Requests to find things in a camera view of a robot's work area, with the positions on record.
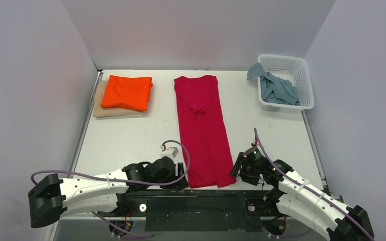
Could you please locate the red t shirt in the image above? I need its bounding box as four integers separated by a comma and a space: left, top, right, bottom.
174, 75, 236, 188

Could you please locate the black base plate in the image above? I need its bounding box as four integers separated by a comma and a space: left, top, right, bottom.
63, 188, 330, 233

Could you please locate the folded orange t shirt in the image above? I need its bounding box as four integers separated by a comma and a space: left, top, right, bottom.
101, 75, 153, 112

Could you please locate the white plastic basket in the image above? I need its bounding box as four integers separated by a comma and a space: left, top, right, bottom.
257, 54, 315, 112

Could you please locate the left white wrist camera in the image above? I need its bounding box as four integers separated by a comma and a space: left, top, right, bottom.
160, 145, 179, 160

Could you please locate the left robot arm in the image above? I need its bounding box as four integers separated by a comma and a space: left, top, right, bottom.
28, 156, 188, 228

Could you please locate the grey-blue t shirt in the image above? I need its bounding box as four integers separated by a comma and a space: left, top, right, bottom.
247, 63, 300, 105

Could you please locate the folded beige t shirt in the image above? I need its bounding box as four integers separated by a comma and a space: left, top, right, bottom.
92, 81, 144, 118

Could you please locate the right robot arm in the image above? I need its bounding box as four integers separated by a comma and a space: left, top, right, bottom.
230, 146, 374, 240

